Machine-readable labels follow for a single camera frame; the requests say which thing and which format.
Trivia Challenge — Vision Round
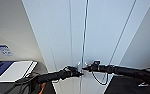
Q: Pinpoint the white wardrobe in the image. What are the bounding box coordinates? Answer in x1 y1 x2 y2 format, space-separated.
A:
21 0 150 94

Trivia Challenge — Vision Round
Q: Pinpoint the white door handle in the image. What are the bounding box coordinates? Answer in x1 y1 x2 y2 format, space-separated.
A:
83 61 89 68
77 61 82 70

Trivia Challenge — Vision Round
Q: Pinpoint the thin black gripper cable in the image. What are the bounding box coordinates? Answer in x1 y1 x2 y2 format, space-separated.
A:
90 70 110 86

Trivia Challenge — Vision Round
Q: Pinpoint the orange folding stand frame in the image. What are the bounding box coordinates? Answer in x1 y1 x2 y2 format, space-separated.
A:
38 82 48 94

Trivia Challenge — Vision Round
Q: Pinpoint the blue and white wall sign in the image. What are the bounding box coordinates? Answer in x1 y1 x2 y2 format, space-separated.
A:
0 44 13 57

